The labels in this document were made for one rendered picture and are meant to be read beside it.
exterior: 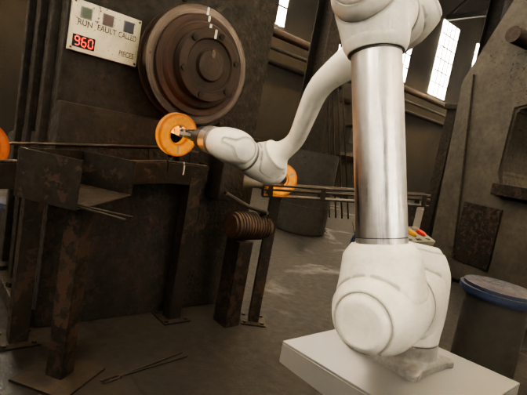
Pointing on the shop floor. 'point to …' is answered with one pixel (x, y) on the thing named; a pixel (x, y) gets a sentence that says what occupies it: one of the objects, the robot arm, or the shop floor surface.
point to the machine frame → (116, 255)
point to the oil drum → (323, 161)
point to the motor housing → (238, 262)
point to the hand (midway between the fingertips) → (177, 130)
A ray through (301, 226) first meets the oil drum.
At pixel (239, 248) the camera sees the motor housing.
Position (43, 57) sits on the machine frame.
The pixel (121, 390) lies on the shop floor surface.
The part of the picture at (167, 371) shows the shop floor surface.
